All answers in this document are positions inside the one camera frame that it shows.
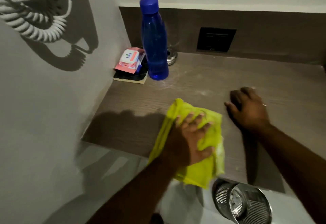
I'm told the person's left hand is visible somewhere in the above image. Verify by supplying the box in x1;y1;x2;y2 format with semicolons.
161;113;215;169

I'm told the person's right hand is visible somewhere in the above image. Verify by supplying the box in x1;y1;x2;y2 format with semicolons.
224;87;271;132

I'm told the yellow-green cleaning cloth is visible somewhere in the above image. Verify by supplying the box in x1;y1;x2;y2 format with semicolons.
147;98;225;190

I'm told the person's right forearm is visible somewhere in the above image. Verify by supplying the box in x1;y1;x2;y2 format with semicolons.
251;123;326;224

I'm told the person's left forearm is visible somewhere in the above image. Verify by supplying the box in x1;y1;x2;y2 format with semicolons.
85;155;179;224

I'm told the steel mesh waste bin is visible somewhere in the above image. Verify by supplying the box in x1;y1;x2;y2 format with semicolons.
212;179;273;224

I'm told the black tray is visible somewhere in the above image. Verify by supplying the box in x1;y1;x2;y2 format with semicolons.
113;58;149;84

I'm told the blue pen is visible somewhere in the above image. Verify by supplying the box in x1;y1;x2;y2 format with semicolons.
135;53;146;74

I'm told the blue plastic water bottle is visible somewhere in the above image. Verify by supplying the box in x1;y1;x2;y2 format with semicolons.
139;0;169;81

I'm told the pink and white packet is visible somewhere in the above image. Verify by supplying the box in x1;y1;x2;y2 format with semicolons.
114;47;146;74

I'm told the black wall socket plate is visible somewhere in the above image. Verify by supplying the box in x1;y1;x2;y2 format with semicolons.
196;27;237;53

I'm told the white coiled cord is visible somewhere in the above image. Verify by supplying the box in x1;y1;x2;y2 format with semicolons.
0;0;73;43

